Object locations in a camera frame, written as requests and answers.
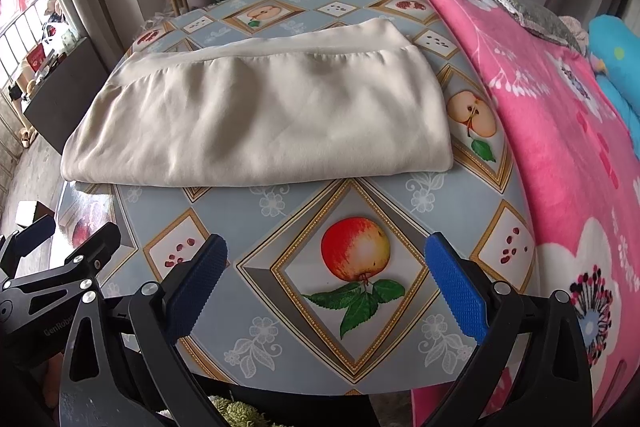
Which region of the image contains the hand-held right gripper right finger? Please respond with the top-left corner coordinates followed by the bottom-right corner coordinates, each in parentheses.
top-left (425, 232), bottom-right (596, 427)

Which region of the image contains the green white fluffy cloth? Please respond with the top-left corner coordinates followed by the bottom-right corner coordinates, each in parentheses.
top-left (207, 397), bottom-right (271, 427)

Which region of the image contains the white plastic bag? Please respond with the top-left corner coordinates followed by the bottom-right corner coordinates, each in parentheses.
top-left (42, 22), bottom-right (76, 52)

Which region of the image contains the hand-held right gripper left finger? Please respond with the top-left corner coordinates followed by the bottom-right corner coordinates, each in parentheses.
top-left (57, 234), bottom-right (229, 427)

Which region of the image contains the grey cabinet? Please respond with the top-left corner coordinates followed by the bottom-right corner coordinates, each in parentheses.
top-left (22, 37), bottom-right (113, 145)

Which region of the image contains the grey lace cloth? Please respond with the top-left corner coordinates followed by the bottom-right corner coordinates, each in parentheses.
top-left (465, 0), bottom-right (586, 55)

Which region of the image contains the pink flowered blanket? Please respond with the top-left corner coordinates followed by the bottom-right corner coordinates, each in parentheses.
top-left (395, 0), bottom-right (640, 427)

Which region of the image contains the window railing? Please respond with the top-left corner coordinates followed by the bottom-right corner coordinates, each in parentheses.
top-left (0, 0), bottom-right (66, 108)

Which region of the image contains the cream zip jacket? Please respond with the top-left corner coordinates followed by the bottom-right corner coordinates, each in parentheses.
top-left (60, 18), bottom-right (455, 186)

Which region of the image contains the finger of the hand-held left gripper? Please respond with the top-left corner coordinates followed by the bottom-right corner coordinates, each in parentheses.
top-left (64, 222), bottom-right (122, 293)
top-left (0, 213), bottom-right (57, 278)

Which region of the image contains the blue plush toy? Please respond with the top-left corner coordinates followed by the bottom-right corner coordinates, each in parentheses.
top-left (587, 14), bottom-right (640, 148)

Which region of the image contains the fruit printed tablecloth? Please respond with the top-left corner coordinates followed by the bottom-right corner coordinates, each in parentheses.
top-left (55, 0), bottom-right (538, 395)

